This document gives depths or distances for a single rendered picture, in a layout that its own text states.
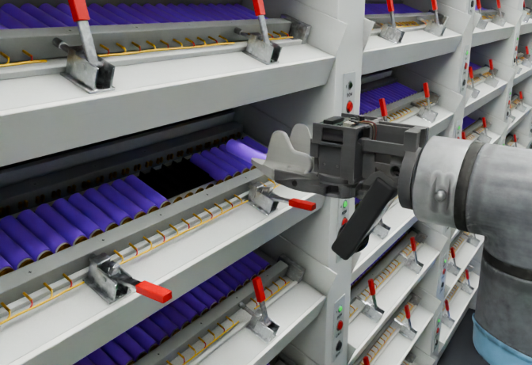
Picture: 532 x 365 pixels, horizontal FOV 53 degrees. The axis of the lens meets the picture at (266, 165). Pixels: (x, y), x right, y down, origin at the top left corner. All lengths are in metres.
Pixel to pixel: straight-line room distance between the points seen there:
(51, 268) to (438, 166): 0.37
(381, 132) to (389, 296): 0.80
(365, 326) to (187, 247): 0.67
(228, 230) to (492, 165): 0.32
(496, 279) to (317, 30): 0.45
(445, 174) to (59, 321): 0.38
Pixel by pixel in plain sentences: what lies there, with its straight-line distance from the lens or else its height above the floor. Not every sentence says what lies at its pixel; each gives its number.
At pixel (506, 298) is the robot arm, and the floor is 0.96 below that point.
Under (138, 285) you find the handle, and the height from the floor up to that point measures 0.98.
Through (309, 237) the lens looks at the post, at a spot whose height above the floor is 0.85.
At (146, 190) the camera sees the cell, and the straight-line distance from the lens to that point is 0.67.
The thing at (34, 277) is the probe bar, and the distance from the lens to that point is 0.53.
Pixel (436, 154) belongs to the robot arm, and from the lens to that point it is 0.55.
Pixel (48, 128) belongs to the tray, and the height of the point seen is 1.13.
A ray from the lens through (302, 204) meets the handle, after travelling 0.70.
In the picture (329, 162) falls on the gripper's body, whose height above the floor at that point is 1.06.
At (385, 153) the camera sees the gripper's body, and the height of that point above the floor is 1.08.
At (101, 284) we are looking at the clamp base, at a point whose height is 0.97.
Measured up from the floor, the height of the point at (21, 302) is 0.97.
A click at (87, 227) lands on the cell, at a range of 0.60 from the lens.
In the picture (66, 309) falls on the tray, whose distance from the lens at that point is 0.54.
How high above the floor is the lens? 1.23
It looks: 17 degrees down
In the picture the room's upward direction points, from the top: straight up
